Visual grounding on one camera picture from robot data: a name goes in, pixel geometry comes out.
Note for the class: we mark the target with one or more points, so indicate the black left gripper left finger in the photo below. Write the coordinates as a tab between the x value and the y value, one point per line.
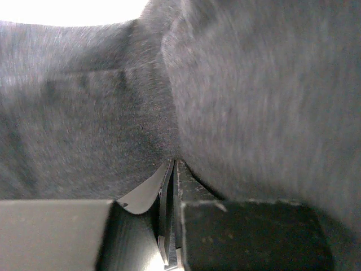
132	233

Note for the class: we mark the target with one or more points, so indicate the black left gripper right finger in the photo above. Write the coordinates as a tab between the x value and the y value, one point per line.
214	234

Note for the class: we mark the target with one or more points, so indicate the black denim trousers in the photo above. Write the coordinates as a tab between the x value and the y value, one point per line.
261	99

